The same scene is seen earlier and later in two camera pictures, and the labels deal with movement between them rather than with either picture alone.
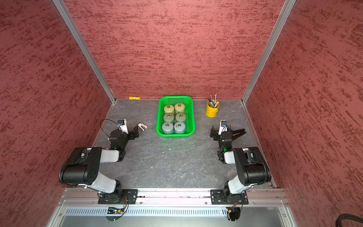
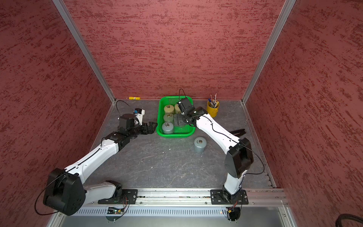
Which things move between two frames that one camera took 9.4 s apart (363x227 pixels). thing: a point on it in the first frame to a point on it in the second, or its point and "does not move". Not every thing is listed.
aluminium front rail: (173, 197) does not move
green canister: (168, 117) does not move
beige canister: (168, 109) does not move
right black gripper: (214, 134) to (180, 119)
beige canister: (179, 108) does not move
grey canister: (179, 127) to (200, 144)
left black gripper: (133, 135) to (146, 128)
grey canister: (167, 127) does not move
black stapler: (237, 133) does not move
